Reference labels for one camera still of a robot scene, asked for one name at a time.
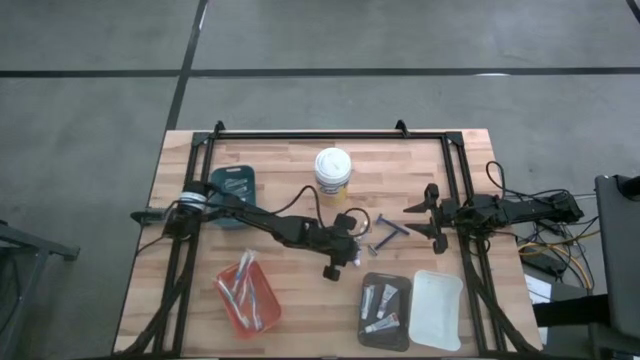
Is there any white plastic tray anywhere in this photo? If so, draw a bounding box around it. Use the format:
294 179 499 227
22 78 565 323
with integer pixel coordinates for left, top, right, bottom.
408 269 465 353

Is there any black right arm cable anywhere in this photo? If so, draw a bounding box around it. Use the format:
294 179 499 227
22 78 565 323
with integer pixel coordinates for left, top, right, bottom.
485 160 572 202

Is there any white paper sheet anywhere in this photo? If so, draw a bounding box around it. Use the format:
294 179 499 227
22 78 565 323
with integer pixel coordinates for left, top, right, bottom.
524 273 552 306

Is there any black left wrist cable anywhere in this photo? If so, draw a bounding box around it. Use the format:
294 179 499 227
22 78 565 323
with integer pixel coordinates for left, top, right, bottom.
344 206 373 238

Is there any grey metal stand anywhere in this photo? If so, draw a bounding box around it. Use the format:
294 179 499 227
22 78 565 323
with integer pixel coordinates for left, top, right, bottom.
0 219 82 360

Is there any yellow cable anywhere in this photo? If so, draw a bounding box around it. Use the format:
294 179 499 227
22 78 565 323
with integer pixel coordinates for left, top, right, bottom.
517 228 601 292

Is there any teal plastic tray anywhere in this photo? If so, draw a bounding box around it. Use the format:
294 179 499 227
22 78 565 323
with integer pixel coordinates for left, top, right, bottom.
207 164 258 231

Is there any black left arm elbow cable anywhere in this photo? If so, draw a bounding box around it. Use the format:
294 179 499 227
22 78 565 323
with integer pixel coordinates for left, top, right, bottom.
278 184 325 227

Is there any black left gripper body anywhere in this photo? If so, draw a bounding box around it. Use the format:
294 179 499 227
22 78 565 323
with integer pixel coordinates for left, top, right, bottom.
319 213 363 282

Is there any blue disposable razor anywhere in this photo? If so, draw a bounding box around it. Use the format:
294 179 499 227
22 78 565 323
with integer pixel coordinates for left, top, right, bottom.
366 229 402 258
374 213 412 238

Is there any yellow Lysol wipes canister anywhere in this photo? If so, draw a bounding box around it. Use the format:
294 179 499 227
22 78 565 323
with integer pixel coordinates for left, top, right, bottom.
313 147 353 208

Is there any black power brick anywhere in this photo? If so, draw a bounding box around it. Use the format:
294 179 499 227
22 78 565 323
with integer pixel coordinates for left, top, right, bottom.
523 251 567 277

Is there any dark grey transparent tray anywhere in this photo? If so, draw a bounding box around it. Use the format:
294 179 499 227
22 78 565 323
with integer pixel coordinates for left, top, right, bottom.
357 271 413 353

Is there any orange plastic tray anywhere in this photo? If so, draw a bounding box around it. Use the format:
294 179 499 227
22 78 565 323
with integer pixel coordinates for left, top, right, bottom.
214 258 283 341

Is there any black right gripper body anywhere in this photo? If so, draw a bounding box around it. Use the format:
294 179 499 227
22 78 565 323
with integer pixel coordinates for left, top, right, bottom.
423 183 460 255

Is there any black metal table frame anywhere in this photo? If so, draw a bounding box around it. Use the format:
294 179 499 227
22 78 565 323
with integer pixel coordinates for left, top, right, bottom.
113 119 544 360

